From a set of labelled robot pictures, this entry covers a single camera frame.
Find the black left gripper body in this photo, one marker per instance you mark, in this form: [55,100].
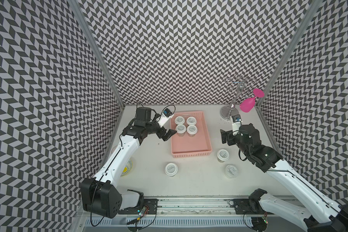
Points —
[154,128]

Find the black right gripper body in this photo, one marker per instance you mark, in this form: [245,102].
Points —
[232,139]

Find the green yogurt cup white lid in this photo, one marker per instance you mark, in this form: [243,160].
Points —
[179,120]

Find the beige yogurt cup red print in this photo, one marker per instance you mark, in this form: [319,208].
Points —
[191,121]

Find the clear lid yogurt cup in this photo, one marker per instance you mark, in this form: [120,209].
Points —
[231,171]

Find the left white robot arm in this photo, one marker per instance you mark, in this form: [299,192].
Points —
[99,193]

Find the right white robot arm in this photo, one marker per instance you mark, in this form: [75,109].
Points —
[319,213]

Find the chrome glass holder stand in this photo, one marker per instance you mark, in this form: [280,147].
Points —
[239,87]

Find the magenta plastic wine glass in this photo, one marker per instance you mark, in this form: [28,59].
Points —
[249,103]

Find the pink translucent cup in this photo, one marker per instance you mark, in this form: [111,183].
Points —
[113,149]

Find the patterned blue yellow plate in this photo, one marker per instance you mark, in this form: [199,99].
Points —
[127,168]

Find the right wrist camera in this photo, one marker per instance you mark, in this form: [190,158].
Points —
[236,124]

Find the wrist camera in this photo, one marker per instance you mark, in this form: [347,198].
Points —
[236,124]
[166,114]

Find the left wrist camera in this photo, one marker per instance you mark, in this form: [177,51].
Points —
[166,114]

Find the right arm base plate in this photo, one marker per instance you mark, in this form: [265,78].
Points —
[245,206]

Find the aluminium front rail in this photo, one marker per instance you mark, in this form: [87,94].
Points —
[176,213]

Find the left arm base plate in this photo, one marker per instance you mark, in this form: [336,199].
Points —
[151,204]

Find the aluminium corner post left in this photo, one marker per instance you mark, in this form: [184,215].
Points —
[75,7]

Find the aluminium corner post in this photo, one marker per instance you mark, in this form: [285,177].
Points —
[75,7]
[299,33]

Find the aluminium corner post right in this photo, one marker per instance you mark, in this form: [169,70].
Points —
[299,33]

